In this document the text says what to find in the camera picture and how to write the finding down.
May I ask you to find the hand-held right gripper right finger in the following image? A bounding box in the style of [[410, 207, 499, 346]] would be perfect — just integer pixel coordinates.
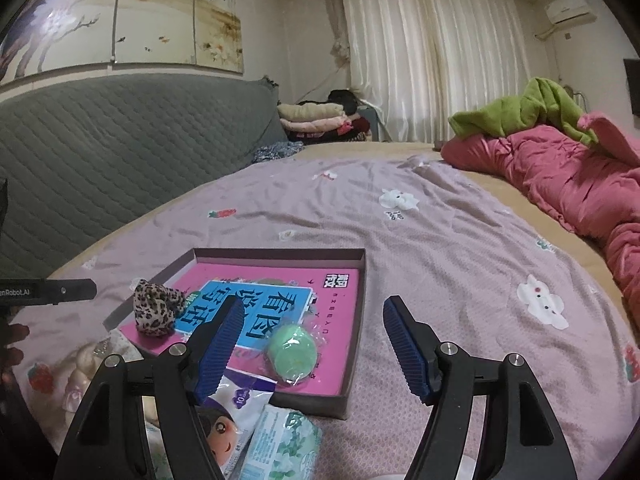
[[382, 295, 571, 480]]

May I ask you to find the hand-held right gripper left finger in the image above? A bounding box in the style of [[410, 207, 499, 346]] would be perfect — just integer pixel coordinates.
[[59, 294, 246, 480]]

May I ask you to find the leopard print scrunchie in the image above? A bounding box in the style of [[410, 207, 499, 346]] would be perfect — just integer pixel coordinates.
[[132, 279, 187, 338]]

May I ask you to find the cream plush bear pink dress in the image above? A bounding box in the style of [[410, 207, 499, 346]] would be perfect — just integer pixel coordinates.
[[62, 337, 146, 411]]

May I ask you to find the shallow brown cardboard box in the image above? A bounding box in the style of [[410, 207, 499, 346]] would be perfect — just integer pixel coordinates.
[[102, 247, 368, 421]]

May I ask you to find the green floral tissue pack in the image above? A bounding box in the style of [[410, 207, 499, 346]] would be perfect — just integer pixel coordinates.
[[235, 402, 323, 480]]

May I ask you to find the soft green ball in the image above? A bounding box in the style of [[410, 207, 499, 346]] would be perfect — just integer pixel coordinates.
[[262, 324, 328, 388]]

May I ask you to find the person's left hand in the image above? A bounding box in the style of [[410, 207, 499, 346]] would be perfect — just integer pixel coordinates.
[[0, 322, 31, 386]]

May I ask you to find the cartoon girl wipes packet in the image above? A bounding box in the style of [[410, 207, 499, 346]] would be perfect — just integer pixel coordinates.
[[195, 367, 276, 480]]

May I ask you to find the pink picture book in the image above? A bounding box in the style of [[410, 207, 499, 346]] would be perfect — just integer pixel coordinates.
[[120, 262, 363, 396]]

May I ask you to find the purple printed bed sheet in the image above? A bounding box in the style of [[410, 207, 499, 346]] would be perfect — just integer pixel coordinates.
[[10, 152, 640, 480]]

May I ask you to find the grey quilted headboard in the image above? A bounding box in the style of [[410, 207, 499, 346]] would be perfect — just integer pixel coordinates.
[[0, 76, 290, 281]]

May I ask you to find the blue patterned cloth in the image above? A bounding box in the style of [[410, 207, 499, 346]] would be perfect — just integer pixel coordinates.
[[251, 141, 305, 163]]

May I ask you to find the dark red cloth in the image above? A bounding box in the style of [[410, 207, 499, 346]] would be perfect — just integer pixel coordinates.
[[340, 117, 372, 142]]

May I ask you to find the pink folded cloth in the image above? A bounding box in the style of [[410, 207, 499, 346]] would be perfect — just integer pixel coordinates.
[[280, 117, 351, 137]]

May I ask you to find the pink quilt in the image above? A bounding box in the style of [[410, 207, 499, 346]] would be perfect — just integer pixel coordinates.
[[440, 111, 640, 328]]

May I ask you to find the beige folded cloth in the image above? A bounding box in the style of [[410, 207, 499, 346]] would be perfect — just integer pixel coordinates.
[[277, 102, 346, 122]]

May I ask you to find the black cloth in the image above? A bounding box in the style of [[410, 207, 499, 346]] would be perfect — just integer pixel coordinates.
[[327, 89, 362, 113]]

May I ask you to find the green blanket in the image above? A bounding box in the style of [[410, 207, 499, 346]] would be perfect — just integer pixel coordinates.
[[448, 77, 598, 148]]

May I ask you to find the white curtain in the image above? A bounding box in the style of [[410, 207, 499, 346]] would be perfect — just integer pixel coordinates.
[[339, 0, 531, 143]]

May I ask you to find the beige tied curtain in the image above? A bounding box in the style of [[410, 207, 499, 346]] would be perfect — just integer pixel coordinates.
[[325, 0, 353, 68]]

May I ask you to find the black television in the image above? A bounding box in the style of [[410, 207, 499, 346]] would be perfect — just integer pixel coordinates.
[[623, 58, 640, 128]]

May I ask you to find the white air conditioner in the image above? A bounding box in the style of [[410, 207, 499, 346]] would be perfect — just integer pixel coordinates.
[[544, 0, 598, 25]]

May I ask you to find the floral wall mural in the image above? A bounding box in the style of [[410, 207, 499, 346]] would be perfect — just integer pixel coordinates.
[[0, 0, 244, 92]]

